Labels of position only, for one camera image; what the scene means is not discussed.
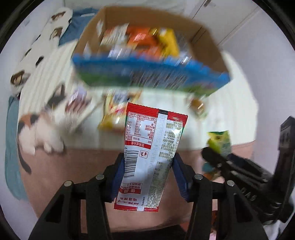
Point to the orange snack packet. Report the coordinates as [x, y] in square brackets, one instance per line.
[143, 40]

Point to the bear print long pillow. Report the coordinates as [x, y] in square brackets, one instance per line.
[34, 50]

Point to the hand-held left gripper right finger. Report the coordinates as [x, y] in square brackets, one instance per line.
[182, 178]

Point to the red white barcode snack packet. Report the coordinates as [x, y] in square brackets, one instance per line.
[149, 143]

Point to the brown stick biscuit packet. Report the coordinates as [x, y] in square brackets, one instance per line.
[77, 101]

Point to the green fruit candy packet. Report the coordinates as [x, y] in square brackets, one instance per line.
[219, 140]

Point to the yellow panda snack packet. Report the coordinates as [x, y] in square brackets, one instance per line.
[110, 115]

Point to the cardboard box blue front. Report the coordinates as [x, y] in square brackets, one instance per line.
[149, 73]

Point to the white door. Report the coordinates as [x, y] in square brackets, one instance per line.
[230, 18]

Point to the calico cat plush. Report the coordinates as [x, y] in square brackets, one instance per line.
[41, 136]

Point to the cream striped pink blanket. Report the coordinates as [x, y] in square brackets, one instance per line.
[80, 166]

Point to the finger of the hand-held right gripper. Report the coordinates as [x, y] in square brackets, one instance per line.
[214, 158]
[238, 160]

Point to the braised egg packet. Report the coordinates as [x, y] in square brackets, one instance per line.
[197, 105]

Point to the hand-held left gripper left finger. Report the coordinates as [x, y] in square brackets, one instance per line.
[117, 175]

